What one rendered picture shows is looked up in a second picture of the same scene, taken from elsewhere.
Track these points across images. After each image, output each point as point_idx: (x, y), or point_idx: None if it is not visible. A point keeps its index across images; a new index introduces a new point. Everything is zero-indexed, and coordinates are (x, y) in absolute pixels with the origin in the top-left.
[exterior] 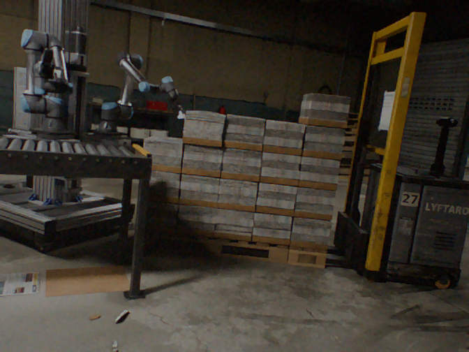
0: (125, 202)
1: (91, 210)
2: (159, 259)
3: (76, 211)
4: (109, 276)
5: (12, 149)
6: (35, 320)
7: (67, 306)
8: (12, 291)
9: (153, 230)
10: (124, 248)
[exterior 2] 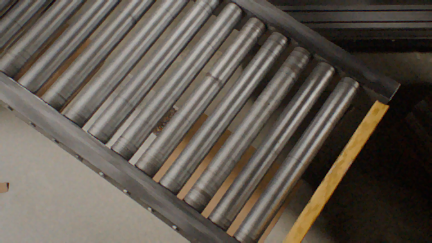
0: (335, 139)
1: (359, 16)
2: (379, 207)
3: (328, 9)
4: (255, 199)
5: (20, 92)
6: (87, 242)
7: (141, 237)
8: None
9: (420, 151)
10: (317, 168)
